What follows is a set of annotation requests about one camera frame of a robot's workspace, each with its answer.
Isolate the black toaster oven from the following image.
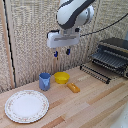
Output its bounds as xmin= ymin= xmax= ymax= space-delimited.
xmin=89 ymin=37 xmax=128 ymax=79

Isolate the cobalt blue cup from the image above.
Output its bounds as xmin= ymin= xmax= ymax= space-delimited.
xmin=38 ymin=72 xmax=52 ymax=92

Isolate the white plate with patterned rim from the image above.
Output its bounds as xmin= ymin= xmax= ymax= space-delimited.
xmin=4 ymin=89 xmax=50 ymax=125

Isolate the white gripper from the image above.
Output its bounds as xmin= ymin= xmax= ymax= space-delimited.
xmin=46 ymin=29 xmax=81 ymax=59

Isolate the black cable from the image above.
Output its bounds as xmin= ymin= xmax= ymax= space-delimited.
xmin=79 ymin=12 xmax=128 ymax=38

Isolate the black wire rack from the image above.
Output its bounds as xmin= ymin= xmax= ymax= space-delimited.
xmin=79 ymin=63 xmax=112 ymax=85

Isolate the yellow bowl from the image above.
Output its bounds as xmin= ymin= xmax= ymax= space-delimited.
xmin=53 ymin=71 xmax=71 ymax=85

